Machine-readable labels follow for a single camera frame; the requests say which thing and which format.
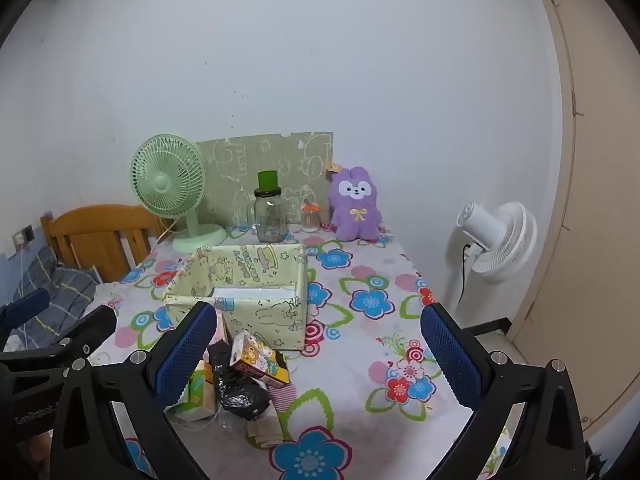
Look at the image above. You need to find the orange green tissue pack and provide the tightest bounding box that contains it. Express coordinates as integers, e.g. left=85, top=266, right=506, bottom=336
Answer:
left=168, top=360, right=218, bottom=422

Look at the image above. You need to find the cartoon animal carton box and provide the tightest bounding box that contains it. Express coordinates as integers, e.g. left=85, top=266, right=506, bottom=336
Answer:
left=230, top=330, right=291, bottom=388

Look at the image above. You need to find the black plastic bag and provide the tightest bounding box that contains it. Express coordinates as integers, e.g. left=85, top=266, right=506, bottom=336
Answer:
left=207, top=340, right=270, bottom=422

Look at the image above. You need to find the beige cloth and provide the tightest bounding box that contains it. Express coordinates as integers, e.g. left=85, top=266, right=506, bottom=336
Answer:
left=246, top=403, right=285, bottom=450

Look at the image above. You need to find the pink paper packet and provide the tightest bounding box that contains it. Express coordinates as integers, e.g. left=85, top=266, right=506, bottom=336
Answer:
left=203, top=313, right=229, bottom=362

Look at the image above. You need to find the blue plaid pillow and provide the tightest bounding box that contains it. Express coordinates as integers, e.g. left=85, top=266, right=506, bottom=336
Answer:
left=11, top=246, right=102, bottom=350

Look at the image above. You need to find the floral tablecloth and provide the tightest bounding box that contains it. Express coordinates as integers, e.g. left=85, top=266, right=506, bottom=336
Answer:
left=79, top=223, right=516, bottom=480

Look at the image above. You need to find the wooden bed headboard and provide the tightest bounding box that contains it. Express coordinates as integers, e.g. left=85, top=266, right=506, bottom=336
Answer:
left=40, top=205, right=168, bottom=282

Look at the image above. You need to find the cartoon fabric storage box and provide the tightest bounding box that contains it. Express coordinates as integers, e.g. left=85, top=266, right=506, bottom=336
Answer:
left=163, top=244, right=308, bottom=351

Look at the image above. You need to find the beige door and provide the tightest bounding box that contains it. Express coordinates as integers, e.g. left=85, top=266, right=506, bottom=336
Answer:
left=509, top=0, right=639, bottom=437

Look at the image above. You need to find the white standing fan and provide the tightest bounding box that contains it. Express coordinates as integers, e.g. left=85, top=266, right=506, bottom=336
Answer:
left=444, top=202, right=538, bottom=311

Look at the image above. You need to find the glass mason jar mug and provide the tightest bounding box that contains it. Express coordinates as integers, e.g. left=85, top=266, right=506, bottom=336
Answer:
left=246, top=188, right=286, bottom=244

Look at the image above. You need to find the green desk fan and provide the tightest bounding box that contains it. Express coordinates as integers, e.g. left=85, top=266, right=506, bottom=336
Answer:
left=130, top=134, right=226, bottom=254

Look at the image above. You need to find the purple bunny plush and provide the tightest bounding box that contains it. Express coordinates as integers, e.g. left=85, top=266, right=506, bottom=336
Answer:
left=329, top=167, right=382, bottom=242

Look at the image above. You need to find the cotton swab jar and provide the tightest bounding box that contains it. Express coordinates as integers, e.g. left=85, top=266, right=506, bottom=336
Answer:
left=300, top=202, right=321, bottom=233

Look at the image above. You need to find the green cartoon cardboard panel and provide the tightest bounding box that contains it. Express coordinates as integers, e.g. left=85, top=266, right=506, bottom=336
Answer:
left=198, top=132, right=334, bottom=226

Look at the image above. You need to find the green plastic cup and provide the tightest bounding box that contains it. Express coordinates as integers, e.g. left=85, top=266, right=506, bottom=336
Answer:
left=257, top=170, right=279, bottom=192

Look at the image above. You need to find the wall power socket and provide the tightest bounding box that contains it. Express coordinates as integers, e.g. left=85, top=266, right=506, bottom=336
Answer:
left=12, top=224, right=35, bottom=252

